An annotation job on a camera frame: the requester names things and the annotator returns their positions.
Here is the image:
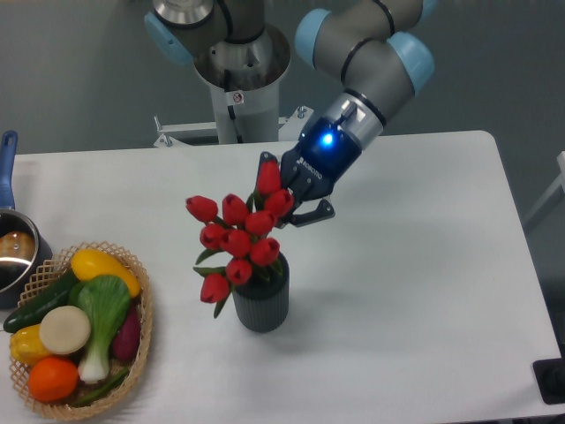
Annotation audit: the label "woven wicker basket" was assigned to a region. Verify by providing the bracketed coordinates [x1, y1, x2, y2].
[9, 241, 153, 421]

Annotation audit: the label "purple sweet potato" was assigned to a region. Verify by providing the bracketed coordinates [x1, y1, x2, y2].
[111, 305, 141, 362]

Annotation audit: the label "dark grey ribbed vase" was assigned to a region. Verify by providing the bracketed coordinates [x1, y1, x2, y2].
[233, 254, 290, 333]

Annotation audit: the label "green bok choy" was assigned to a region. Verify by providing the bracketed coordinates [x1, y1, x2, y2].
[69, 275, 131, 384]

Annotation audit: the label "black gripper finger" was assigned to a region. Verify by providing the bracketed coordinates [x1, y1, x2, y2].
[275, 198, 335, 229]
[256, 152, 282, 191]

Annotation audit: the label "yellow squash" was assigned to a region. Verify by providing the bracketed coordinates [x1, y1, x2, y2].
[71, 248, 141, 298]

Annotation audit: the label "blue handled saucepan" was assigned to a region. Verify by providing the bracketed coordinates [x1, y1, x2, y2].
[1, 130, 52, 310]

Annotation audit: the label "beige round bun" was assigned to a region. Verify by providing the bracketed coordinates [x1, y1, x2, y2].
[39, 306, 91, 355]

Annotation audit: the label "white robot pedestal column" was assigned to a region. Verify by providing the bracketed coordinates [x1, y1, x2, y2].
[200, 72, 282, 123]

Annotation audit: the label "dark green cucumber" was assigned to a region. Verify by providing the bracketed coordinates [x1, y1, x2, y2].
[4, 269, 79, 333]

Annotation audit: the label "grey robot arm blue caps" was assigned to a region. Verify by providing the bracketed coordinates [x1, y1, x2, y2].
[144, 1, 435, 227]

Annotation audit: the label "white metal base frame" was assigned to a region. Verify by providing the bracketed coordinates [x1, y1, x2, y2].
[153, 100, 317, 148]

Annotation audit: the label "white furniture piece right edge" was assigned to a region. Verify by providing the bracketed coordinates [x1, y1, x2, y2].
[523, 151, 564, 233]

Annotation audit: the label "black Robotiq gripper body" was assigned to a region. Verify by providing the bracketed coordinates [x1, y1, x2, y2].
[281, 117, 362, 204]

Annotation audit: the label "green bean pod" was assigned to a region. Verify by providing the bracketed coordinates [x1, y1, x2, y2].
[70, 367, 130, 408]

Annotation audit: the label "red tulip bouquet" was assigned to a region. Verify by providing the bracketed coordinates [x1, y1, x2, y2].
[185, 158, 294, 317]

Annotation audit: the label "yellow bell pepper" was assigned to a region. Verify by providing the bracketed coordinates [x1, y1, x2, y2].
[10, 324, 53, 367]

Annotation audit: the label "black device at table edge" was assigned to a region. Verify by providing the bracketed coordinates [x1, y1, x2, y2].
[532, 358, 564, 405]

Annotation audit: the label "orange fruit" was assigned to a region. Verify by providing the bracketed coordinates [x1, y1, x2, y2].
[27, 356, 79, 403]

